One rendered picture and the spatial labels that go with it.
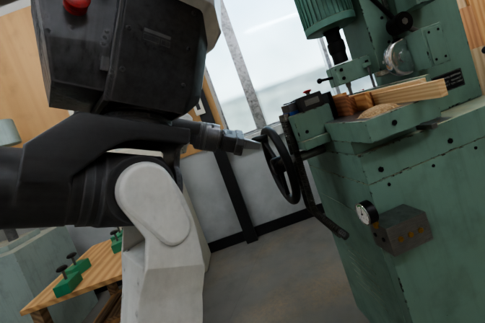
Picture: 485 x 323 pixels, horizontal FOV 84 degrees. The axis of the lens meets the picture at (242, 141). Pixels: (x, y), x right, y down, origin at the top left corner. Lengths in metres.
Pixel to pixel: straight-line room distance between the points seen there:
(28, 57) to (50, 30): 2.39
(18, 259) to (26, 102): 1.23
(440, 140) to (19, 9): 2.90
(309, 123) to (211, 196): 1.58
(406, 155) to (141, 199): 0.73
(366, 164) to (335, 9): 0.51
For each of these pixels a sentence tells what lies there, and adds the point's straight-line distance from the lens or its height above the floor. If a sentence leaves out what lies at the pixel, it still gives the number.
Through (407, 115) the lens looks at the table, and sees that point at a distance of 0.81.
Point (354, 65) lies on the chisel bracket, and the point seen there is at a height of 1.05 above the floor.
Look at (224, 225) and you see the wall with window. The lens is 2.44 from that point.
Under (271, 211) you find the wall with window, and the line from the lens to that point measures 2.42.
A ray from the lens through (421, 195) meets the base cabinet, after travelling 0.96.
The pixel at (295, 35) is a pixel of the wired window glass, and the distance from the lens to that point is 2.49.
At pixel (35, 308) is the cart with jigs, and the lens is 1.72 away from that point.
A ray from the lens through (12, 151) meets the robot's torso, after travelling 0.48.
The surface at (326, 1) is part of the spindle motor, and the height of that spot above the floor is 1.27.
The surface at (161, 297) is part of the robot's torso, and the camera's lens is 0.51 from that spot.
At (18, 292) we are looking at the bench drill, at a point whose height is 0.46.
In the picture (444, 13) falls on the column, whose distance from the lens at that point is 1.21.
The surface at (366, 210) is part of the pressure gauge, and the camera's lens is 0.79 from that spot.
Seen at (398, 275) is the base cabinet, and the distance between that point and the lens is 1.00.
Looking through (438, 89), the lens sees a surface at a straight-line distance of 0.78.
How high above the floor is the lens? 1.01
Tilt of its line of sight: 5 degrees down
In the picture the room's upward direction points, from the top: 20 degrees counter-clockwise
